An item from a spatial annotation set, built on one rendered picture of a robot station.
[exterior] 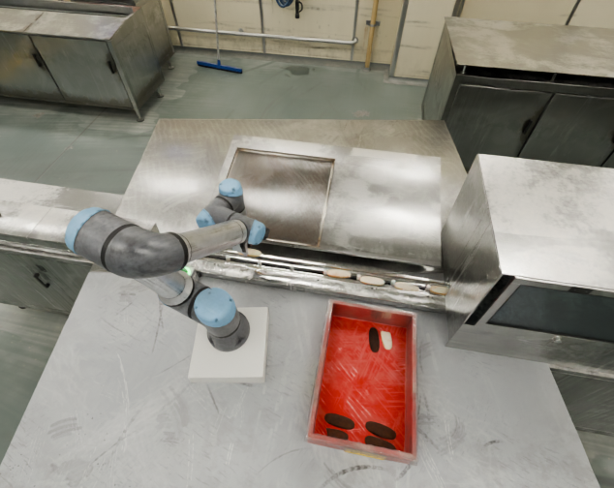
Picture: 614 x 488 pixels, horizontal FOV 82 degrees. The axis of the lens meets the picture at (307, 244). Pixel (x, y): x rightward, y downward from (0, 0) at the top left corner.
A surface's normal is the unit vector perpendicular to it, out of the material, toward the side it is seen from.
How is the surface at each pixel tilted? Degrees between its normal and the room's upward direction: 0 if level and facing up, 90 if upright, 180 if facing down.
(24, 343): 0
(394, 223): 10
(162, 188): 0
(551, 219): 0
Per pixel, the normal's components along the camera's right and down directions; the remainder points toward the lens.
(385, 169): -0.03, -0.48
